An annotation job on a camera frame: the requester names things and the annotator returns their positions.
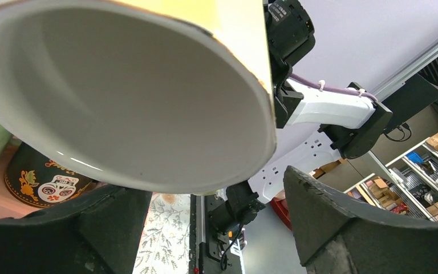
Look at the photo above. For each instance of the black skull pattern mug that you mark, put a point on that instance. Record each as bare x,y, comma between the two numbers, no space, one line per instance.
38,181

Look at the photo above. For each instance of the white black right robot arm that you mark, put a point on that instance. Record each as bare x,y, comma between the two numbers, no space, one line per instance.
349,122

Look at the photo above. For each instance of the storage shelf with boxes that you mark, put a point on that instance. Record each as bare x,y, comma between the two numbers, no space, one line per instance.
407,185

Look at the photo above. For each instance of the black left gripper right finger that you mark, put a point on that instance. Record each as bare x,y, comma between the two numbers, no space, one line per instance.
335,233

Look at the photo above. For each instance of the yellow green faceted mug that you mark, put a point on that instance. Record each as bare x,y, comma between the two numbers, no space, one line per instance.
165,96

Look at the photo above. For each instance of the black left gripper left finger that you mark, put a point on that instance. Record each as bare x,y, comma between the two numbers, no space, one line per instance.
97,232

